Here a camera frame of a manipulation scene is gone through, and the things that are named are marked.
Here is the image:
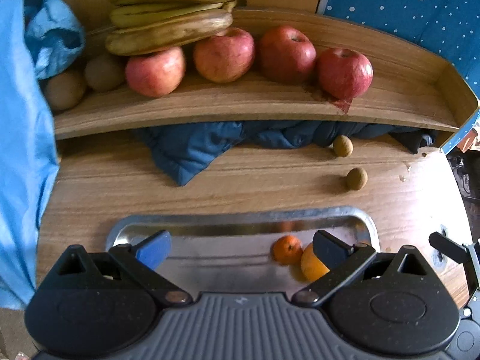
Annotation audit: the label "navy padded jacket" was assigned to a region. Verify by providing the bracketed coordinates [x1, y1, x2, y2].
[133, 120, 437, 187]

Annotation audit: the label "orange cherry tomato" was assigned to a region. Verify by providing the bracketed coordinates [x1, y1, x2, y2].
[272, 235, 304, 266]

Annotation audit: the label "blue white-dotted cloth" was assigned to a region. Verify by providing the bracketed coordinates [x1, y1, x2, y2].
[317, 0, 480, 154]

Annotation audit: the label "brown longan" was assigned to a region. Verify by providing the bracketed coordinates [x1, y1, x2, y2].
[332, 135, 354, 157]
[346, 167, 368, 191]

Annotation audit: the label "metal tray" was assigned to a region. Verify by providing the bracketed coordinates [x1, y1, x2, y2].
[106, 205, 377, 295]

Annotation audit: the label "dark sneakers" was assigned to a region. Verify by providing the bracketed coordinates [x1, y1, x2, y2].
[450, 154, 474, 197]

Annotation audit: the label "wooden shelf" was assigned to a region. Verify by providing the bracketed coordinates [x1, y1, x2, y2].
[52, 7, 480, 141]

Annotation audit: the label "light blue garment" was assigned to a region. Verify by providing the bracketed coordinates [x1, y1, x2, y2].
[0, 0, 61, 310]

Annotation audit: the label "yellow-orange round fruit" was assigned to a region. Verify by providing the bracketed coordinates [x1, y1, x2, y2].
[300, 242, 331, 282]

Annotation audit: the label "brown kiwi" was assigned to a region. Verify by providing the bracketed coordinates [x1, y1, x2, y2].
[45, 69, 88, 111]
[84, 53, 126, 92]

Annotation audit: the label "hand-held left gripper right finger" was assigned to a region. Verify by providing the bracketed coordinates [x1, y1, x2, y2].
[292, 229, 439, 306]

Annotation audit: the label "bunch of bananas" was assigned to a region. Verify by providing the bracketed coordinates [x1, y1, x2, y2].
[105, 0, 244, 57]

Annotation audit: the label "blue plastic bag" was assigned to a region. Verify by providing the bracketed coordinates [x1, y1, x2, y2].
[24, 0, 86, 80]

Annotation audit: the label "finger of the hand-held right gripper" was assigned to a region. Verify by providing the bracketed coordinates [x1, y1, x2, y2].
[428, 231, 480, 308]

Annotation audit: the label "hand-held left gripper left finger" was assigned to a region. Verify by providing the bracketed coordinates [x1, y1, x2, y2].
[45, 229, 193, 306]

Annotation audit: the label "red apple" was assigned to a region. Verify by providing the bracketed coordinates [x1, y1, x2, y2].
[317, 47, 374, 100]
[193, 27, 256, 84]
[257, 25, 317, 85]
[125, 46, 187, 99]

